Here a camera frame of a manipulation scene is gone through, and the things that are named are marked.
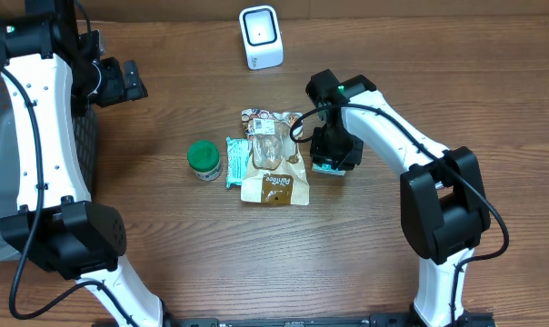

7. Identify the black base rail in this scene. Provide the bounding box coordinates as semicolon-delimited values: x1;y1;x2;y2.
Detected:
174;311;496;327

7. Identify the teal tissue pack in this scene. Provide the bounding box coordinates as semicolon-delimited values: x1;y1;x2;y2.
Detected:
312;163;345;176

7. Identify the white barcode scanner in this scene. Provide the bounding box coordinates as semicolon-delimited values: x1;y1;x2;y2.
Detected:
239;5;284;71

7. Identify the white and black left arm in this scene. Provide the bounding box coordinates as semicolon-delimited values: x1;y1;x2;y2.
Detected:
0;1;174;326

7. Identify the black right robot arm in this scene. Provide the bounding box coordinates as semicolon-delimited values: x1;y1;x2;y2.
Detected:
305;70;494;326

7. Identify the green lid jar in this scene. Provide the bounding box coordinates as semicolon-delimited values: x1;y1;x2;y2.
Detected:
187;140;222;182

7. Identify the clear brown bread bag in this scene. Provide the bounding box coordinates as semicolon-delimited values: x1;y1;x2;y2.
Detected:
241;108;310;205

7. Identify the teal wipes packet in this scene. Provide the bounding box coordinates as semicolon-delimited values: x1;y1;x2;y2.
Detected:
226;137;252;189

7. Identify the dark grey plastic basket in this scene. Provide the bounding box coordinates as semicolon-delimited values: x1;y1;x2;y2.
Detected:
0;17;98;262

